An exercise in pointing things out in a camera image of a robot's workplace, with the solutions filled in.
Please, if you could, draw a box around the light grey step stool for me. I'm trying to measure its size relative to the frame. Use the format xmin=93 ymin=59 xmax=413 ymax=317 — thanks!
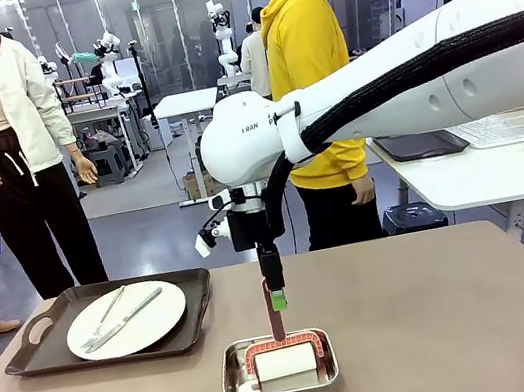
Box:
xmin=89 ymin=137 xmax=136 ymax=189

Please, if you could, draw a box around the dark tray on desk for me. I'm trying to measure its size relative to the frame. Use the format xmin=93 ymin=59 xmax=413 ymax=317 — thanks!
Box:
xmin=372 ymin=121 xmax=472 ymax=169

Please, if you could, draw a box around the dark brown serving tray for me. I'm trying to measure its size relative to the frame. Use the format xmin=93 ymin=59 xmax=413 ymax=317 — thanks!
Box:
xmin=0 ymin=262 xmax=224 ymax=387

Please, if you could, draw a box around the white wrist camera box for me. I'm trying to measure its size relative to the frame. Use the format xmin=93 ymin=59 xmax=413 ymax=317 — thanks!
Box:
xmin=191 ymin=228 xmax=221 ymax=260

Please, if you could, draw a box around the white keyboard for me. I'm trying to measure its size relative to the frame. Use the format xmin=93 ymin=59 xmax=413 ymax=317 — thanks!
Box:
xmin=446 ymin=108 xmax=524 ymax=155

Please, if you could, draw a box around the background person in white top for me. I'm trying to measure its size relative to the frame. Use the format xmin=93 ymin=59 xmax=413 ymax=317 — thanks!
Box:
xmin=230 ymin=6 xmax=276 ymax=103

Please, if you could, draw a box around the mannequin in white jacket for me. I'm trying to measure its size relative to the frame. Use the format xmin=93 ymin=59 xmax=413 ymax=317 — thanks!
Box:
xmin=0 ymin=0 xmax=120 ymax=308

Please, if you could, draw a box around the dark grey plastic stool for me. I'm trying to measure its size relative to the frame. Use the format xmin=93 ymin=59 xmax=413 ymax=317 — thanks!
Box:
xmin=378 ymin=197 xmax=450 ymax=239

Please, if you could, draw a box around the silver table knife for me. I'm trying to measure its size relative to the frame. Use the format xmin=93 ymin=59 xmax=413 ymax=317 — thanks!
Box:
xmin=82 ymin=287 xmax=172 ymax=351

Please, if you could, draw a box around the white desk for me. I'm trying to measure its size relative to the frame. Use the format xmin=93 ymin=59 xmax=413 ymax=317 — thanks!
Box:
xmin=365 ymin=108 xmax=524 ymax=256

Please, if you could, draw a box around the person right forearm yellow sleeve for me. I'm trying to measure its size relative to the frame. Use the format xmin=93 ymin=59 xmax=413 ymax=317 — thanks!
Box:
xmin=328 ymin=136 xmax=373 ymax=187

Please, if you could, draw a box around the white round plate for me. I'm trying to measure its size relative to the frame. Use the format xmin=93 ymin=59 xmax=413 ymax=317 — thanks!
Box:
xmin=58 ymin=273 xmax=196 ymax=367

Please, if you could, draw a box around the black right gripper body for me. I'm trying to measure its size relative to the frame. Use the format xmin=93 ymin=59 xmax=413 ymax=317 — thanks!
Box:
xmin=225 ymin=202 xmax=275 ymax=254

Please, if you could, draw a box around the person right hand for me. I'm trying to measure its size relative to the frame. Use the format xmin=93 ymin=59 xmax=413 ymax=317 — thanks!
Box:
xmin=347 ymin=174 xmax=379 ymax=206

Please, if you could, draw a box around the black braided cable sleeve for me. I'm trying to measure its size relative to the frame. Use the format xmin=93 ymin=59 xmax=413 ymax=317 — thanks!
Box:
xmin=237 ymin=7 xmax=524 ymax=237

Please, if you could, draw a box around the cardboard box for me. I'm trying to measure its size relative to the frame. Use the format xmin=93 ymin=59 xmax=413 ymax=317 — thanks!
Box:
xmin=181 ymin=167 xmax=220 ymax=203

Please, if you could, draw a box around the green feather duster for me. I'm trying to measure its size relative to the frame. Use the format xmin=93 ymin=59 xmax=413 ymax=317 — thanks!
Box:
xmin=68 ymin=48 xmax=100 ymax=68

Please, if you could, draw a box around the white background table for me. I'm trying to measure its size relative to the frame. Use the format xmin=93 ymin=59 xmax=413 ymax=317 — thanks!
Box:
xmin=150 ymin=85 xmax=238 ymax=209

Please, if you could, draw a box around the person in yellow hoodie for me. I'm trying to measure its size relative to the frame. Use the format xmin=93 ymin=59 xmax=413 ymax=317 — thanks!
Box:
xmin=255 ymin=0 xmax=441 ymax=254

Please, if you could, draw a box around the silver fork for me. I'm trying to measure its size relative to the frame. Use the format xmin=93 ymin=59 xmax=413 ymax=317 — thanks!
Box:
xmin=71 ymin=284 xmax=137 ymax=353

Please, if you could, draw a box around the thin black camera cable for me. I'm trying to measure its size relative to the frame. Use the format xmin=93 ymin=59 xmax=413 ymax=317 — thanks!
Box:
xmin=197 ymin=205 xmax=234 ymax=233

